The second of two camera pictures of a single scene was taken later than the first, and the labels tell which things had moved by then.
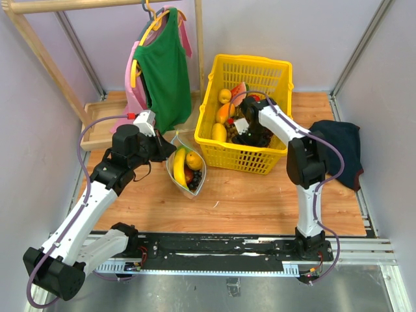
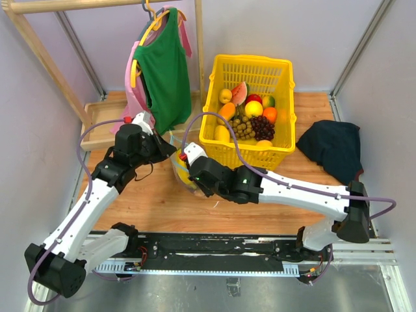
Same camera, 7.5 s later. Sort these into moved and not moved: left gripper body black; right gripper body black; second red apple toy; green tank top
Moved: right gripper body black
Not moved: green tank top; left gripper body black; second red apple toy
